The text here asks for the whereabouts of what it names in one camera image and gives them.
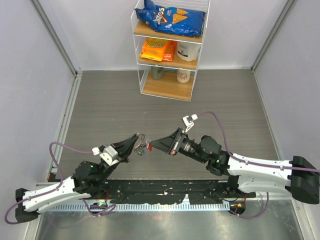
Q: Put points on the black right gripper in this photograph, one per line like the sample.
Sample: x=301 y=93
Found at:
x=167 y=144

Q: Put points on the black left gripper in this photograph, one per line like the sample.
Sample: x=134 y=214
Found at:
x=126 y=146

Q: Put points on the large metal keyring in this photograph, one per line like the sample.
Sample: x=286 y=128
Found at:
x=141 y=145

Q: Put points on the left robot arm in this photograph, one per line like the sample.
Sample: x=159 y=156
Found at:
x=87 y=181

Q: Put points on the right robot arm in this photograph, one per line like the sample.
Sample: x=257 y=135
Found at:
x=297 y=176

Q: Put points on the white paper cup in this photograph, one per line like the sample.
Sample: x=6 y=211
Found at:
x=183 y=76

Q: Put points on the white pouch bag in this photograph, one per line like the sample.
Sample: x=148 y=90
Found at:
x=188 y=51

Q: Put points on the orange snack box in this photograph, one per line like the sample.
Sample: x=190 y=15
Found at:
x=160 y=50

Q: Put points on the blue Doritos chip bag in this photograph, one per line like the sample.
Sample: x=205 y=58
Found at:
x=172 y=20

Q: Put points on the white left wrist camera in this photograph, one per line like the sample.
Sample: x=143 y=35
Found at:
x=107 y=153

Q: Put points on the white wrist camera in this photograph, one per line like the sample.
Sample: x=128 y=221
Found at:
x=107 y=153
x=188 y=121

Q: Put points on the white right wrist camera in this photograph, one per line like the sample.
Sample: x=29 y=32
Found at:
x=188 y=121

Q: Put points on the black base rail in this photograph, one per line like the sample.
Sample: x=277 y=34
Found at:
x=171 y=191

